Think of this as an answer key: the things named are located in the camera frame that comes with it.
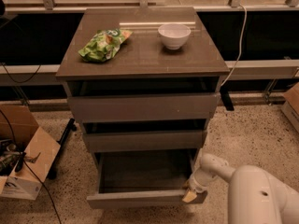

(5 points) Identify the grey middle drawer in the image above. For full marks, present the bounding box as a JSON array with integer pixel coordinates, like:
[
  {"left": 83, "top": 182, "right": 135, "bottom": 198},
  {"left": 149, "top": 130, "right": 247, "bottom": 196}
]
[{"left": 83, "top": 130, "right": 206, "bottom": 152}]

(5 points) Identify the cardboard box at right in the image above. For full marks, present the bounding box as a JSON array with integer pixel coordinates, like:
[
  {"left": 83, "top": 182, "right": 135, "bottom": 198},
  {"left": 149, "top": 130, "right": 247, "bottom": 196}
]
[{"left": 281, "top": 82, "right": 299, "bottom": 132}]

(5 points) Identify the grey bottom drawer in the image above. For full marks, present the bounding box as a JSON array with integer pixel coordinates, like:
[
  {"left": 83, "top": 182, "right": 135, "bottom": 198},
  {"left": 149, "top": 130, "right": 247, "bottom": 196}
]
[{"left": 87, "top": 149, "right": 196, "bottom": 209}]

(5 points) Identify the black stand leg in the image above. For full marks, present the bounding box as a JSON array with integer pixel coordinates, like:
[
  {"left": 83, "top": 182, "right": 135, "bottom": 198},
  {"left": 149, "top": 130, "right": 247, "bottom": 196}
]
[{"left": 48, "top": 119, "right": 77, "bottom": 179}]

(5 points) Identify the white cable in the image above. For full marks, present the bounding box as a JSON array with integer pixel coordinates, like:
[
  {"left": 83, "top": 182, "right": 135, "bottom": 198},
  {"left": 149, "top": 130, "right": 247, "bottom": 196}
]
[{"left": 220, "top": 4, "right": 248, "bottom": 88}]

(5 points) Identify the black cable at left wall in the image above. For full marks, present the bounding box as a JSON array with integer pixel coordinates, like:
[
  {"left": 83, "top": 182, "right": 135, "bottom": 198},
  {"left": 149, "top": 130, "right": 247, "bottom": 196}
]
[{"left": 0, "top": 62, "right": 42, "bottom": 85}]

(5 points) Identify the white bowl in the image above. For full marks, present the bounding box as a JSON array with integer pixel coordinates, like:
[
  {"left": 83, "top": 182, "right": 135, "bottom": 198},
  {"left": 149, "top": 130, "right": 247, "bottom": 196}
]
[{"left": 158, "top": 23, "right": 191, "bottom": 49}]

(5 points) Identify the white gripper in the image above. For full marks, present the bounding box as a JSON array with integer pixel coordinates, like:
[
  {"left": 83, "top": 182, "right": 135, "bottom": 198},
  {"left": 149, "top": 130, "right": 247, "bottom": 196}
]
[{"left": 182, "top": 169, "right": 217, "bottom": 203}]

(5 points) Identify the grey top drawer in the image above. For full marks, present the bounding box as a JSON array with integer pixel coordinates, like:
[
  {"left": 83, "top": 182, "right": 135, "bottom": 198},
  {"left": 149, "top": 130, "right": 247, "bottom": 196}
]
[{"left": 68, "top": 93, "right": 220, "bottom": 122}]

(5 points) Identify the open cardboard box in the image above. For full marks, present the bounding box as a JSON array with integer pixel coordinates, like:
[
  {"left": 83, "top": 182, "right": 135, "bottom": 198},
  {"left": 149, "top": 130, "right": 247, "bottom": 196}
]
[{"left": 0, "top": 105, "right": 60, "bottom": 200}]

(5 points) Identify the grey drawer cabinet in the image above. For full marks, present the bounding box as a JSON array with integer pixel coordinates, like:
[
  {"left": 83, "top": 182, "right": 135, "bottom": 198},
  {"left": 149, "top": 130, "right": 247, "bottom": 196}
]
[{"left": 55, "top": 7, "right": 231, "bottom": 183}]

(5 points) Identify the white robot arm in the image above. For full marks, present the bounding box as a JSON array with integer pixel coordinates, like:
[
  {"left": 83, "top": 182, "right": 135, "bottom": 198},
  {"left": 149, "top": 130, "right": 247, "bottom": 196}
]
[{"left": 182, "top": 153, "right": 299, "bottom": 224}]

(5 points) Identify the grey drawer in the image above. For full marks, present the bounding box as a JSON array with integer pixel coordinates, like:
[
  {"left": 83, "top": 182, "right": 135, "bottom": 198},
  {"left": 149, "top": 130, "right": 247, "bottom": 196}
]
[
  {"left": 83, "top": 130, "right": 206, "bottom": 152},
  {"left": 87, "top": 149, "right": 196, "bottom": 209},
  {"left": 68, "top": 93, "right": 220, "bottom": 122}
]

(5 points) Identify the green chip bag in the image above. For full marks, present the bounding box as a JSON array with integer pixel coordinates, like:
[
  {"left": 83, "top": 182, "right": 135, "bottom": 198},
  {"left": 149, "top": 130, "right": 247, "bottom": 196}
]
[{"left": 78, "top": 29, "right": 133, "bottom": 63}]

